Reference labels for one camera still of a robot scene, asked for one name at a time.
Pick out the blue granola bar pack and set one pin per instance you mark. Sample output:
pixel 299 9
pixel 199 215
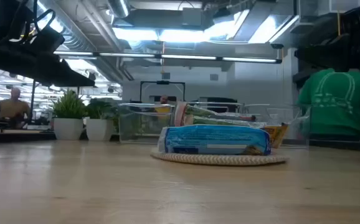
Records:
pixel 214 138

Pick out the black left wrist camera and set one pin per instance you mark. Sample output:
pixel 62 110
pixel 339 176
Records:
pixel 47 40

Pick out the ribbed silver ceiling duct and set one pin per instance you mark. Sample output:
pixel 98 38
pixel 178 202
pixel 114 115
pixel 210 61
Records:
pixel 74 37

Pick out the clear plastic bin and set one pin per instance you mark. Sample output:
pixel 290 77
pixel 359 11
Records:
pixel 142 124
pixel 292 137
pixel 230 110

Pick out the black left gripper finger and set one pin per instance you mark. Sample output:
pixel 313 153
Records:
pixel 43 71

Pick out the bright ceiling light panel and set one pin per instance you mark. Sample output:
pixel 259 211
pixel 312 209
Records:
pixel 167 35

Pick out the round woven beige mat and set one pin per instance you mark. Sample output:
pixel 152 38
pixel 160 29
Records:
pixel 217 160

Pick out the long ceiling light bar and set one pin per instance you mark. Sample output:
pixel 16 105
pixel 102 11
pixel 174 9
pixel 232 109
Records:
pixel 186 57

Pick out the grey ceiling vent box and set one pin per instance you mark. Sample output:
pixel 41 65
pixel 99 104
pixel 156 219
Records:
pixel 192 17

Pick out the green plant in white pot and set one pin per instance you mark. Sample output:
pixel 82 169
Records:
pixel 99 130
pixel 68 129

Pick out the white ceiling box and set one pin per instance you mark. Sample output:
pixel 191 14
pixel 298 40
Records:
pixel 339 6

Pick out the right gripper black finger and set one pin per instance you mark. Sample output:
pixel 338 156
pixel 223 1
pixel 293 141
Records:
pixel 339 53

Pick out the grey square wall box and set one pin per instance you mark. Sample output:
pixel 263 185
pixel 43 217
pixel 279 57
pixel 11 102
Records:
pixel 166 76
pixel 214 77

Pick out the dark low bench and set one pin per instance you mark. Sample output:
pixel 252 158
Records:
pixel 18 137

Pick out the small black ceiling camera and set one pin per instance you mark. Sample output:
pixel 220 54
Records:
pixel 276 46

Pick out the black ceiling spotlight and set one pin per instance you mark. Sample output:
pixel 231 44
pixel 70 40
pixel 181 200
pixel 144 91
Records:
pixel 91 76

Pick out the person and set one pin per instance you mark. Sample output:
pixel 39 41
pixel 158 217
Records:
pixel 339 102
pixel 13 109
pixel 164 99

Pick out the yellow granola bar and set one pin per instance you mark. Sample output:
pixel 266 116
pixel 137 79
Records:
pixel 278 133

